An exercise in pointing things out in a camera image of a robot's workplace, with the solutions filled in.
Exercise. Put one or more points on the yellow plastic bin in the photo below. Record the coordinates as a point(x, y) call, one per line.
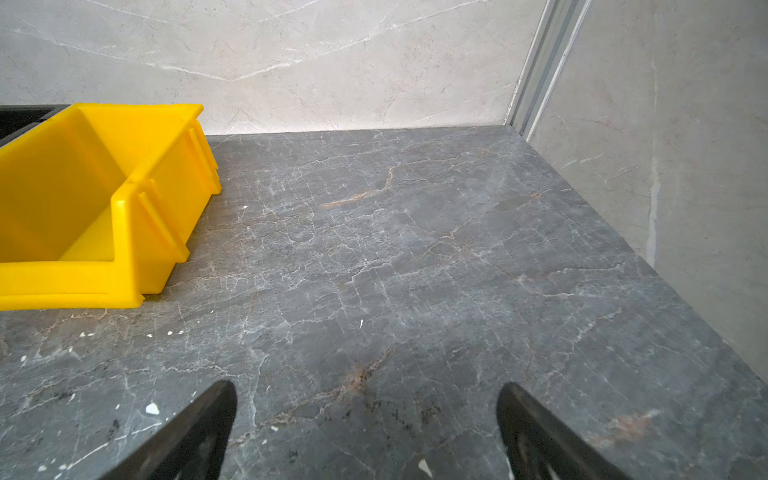
point(98, 204)

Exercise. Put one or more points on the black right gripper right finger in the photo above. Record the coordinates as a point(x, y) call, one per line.
point(540, 446)

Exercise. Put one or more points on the black plastic bin middle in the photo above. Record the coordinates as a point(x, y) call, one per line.
point(16, 120)

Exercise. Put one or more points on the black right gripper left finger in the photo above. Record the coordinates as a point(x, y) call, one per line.
point(192, 445)

